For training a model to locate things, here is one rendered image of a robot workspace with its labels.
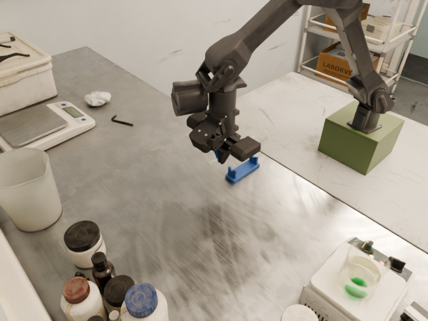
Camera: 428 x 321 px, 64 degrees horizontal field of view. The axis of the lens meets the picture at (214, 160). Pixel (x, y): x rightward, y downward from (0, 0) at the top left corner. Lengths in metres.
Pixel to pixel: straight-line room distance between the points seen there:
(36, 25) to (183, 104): 1.08
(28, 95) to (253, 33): 0.86
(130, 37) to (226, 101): 1.22
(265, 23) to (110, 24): 1.21
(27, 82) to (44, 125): 0.23
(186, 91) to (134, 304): 0.38
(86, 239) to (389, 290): 0.55
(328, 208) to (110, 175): 0.56
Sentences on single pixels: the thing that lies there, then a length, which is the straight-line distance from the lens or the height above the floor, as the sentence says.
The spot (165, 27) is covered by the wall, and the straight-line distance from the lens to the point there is 1.97.
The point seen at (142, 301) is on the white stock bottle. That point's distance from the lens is 0.56.
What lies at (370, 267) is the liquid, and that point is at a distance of 0.63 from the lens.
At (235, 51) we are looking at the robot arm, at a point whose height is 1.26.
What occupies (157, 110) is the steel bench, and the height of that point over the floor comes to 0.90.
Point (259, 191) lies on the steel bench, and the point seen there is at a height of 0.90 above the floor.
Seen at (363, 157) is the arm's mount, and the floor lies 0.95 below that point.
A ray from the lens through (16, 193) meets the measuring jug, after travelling 0.78.
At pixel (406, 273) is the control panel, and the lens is 0.76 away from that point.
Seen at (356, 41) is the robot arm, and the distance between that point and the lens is 0.80.
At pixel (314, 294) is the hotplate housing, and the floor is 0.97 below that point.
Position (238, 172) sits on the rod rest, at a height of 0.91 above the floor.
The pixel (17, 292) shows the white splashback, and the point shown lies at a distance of 0.66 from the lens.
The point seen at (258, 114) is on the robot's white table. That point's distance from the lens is 1.15.
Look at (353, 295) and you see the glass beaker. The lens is 0.62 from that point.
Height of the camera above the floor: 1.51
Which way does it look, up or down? 40 degrees down
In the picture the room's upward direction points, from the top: straight up
